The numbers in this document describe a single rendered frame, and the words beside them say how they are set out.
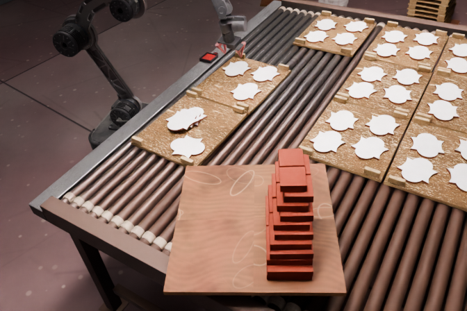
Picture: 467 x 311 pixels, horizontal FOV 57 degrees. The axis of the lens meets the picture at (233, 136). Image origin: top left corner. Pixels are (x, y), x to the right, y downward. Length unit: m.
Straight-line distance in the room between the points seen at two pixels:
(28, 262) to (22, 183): 0.72
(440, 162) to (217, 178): 0.86
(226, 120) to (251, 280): 0.88
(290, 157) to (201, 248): 0.40
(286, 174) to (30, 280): 1.99
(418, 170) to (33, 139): 2.93
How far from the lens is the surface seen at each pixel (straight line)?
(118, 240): 1.54
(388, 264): 1.48
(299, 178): 1.12
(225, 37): 2.09
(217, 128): 1.89
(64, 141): 3.64
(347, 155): 1.76
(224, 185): 1.50
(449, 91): 2.21
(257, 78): 2.19
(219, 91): 2.12
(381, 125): 1.92
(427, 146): 1.87
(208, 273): 1.29
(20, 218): 3.18
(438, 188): 1.72
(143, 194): 1.70
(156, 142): 1.88
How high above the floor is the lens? 2.12
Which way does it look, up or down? 40 degrees down
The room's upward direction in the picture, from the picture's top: 5 degrees counter-clockwise
